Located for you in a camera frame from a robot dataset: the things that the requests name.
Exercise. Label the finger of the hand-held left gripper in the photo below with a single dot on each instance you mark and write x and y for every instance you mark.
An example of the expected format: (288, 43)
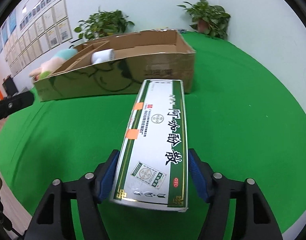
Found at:
(15, 103)

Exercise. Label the brown cardboard divider tray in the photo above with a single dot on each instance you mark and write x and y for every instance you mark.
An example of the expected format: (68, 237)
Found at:
(98, 45)

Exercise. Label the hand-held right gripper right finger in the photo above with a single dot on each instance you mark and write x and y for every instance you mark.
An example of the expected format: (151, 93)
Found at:
(199, 177)

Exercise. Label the potted green plant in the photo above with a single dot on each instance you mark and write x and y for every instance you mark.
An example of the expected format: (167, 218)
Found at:
(105, 22)
(207, 15)

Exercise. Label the green white medicine box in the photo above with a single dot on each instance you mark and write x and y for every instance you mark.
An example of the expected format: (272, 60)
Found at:
(155, 142)

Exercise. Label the group of framed wall certificates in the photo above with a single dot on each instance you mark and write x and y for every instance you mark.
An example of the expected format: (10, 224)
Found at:
(43, 35)

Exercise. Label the row of blue notice boards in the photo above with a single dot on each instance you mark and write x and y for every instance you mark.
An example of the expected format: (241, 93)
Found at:
(12, 21)

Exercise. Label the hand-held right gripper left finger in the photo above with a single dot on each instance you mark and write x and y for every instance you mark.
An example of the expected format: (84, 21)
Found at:
(108, 177)

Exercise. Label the white hair dryer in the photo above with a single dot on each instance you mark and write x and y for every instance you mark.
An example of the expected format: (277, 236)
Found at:
(103, 55)

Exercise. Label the pink blue green plush toy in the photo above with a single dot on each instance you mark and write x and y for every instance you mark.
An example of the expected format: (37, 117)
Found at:
(53, 63)

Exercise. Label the large cardboard box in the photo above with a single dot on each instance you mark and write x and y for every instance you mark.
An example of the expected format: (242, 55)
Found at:
(155, 65)

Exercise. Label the black cabinet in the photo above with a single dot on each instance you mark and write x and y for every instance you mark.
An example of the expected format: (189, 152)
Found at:
(10, 86)

